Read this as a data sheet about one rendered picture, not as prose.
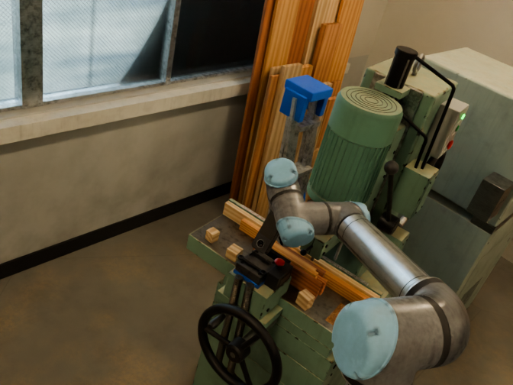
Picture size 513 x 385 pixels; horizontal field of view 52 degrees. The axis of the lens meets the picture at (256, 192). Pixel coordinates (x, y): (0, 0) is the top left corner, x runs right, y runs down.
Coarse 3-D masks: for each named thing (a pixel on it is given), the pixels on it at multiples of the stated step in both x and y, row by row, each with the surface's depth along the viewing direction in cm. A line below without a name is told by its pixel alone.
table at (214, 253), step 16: (208, 224) 176; (224, 224) 178; (192, 240) 170; (224, 240) 171; (240, 240) 173; (208, 256) 168; (224, 256) 165; (224, 272) 166; (288, 288) 159; (288, 304) 154; (320, 304) 157; (336, 304) 158; (272, 320) 153; (304, 320) 153; (320, 320) 151; (320, 336) 151
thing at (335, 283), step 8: (240, 224) 176; (248, 224) 175; (248, 232) 176; (256, 232) 173; (304, 256) 167; (328, 272) 163; (328, 280) 163; (336, 280) 161; (336, 288) 162; (344, 288) 160; (352, 288) 160; (344, 296) 161; (352, 296) 159; (360, 296) 157; (368, 296) 158
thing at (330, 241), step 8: (312, 240) 156; (320, 240) 154; (328, 240) 155; (336, 240) 163; (304, 248) 159; (312, 248) 157; (320, 248) 155; (328, 248) 160; (312, 256) 158; (320, 256) 156
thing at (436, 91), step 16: (384, 64) 157; (368, 80) 153; (416, 80) 151; (432, 80) 155; (432, 96) 144; (448, 96) 156; (416, 112) 148; (432, 112) 149; (416, 144) 152; (400, 160) 155; (400, 176) 158; (384, 192) 162; (384, 208) 164; (352, 256) 178; (352, 272) 180
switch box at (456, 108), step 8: (456, 104) 154; (464, 104) 156; (440, 112) 153; (448, 112) 151; (456, 112) 150; (464, 112) 155; (448, 120) 152; (456, 120) 151; (432, 128) 156; (440, 128) 154; (448, 128) 153; (432, 136) 156; (440, 136) 155; (448, 136) 154; (440, 144) 156; (424, 152) 160; (432, 152) 158; (440, 152) 157
